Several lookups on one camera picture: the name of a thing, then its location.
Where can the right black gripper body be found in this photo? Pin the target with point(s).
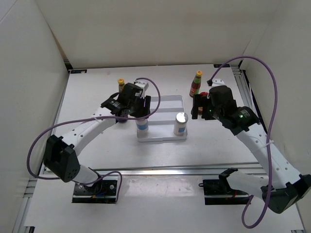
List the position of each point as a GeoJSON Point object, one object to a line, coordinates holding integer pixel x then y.
{"type": "Point", "coordinates": [216, 112]}

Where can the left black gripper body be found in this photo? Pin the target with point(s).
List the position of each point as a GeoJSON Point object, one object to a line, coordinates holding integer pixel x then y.
{"type": "Point", "coordinates": [136, 107]}

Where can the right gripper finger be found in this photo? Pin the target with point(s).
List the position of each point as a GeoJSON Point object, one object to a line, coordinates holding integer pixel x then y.
{"type": "Point", "coordinates": [206, 115]}
{"type": "Point", "coordinates": [194, 110]}

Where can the red-lid sauce jar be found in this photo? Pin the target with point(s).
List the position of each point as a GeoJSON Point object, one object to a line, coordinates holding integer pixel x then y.
{"type": "Point", "coordinates": [122, 120]}
{"type": "Point", "coordinates": [201, 97]}

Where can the silver-lid white shaker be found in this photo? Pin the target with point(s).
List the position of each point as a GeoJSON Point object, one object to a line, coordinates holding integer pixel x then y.
{"type": "Point", "coordinates": [180, 124]}
{"type": "Point", "coordinates": [142, 125]}

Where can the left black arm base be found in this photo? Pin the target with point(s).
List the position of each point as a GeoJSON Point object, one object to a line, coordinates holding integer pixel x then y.
{"type": "Point", "coordinates": [105, 192]}

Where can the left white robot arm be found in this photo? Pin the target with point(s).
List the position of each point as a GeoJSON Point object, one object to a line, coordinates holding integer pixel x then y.
{"type": "Point", "coordinates": [61, 152]}

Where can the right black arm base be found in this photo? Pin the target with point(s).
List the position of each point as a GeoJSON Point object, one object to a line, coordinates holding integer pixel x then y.
{"type": "Point", "coordinates": [215, 195]}

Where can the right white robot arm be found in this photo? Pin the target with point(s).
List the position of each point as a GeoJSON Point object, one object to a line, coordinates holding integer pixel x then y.
{"type": "Point", "coordinates": [285, 185]}

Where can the right tall yellow-cap sauce bottle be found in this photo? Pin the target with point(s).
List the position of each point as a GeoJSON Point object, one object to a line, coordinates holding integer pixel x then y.
{"type": "Point", "coordinates": [196, 84]}

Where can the tall yellow-cap sauce bottle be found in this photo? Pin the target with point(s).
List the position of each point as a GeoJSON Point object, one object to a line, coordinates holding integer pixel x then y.
{"type": "Point", "coordinates": [196, 84]}
{"type": "Point", "coordinates": [121, 84]}

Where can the left tall yellow-cap sauce bottle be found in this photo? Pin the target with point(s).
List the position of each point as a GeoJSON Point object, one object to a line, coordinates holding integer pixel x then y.
{"type": "Point", "coordinates": [121, 84]}

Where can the white divided organizer tray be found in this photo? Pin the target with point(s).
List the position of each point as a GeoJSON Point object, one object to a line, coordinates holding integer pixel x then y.
{"type": "Point", "coordinates": [161, 123]}

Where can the right black corner label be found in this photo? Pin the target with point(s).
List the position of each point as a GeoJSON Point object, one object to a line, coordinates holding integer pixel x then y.
{"type": "Point", "coordinates": [221, 65]}

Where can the black corner label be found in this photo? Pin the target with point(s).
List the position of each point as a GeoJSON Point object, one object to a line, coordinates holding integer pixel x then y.
{"type": "Point", "coordinates": [221, 65]}
{"type": "Point", "coordinates": [78, 71]}

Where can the left black corner label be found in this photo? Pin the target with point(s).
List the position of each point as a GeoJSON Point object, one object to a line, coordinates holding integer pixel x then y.
{"type": "Point", "coordinates": [78, 71]}

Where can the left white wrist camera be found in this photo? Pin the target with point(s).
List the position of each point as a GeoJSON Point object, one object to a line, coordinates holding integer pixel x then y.
{"type": "Point", "coordinates": [143, 85]}

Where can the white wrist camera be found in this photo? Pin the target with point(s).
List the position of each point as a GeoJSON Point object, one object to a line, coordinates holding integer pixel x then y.
{"type": "Point", "coordinates": [217, 82]}
{"type": "Point", "coordinates": [143, 85]}

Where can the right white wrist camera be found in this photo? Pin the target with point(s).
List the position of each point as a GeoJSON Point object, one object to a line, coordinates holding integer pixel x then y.
{"type": "Point", "coordinates": [217, 82]}

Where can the aluminium front rail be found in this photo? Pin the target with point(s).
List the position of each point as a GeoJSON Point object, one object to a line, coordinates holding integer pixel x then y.
{"type": "Point", "coordinates": [252, 168]}

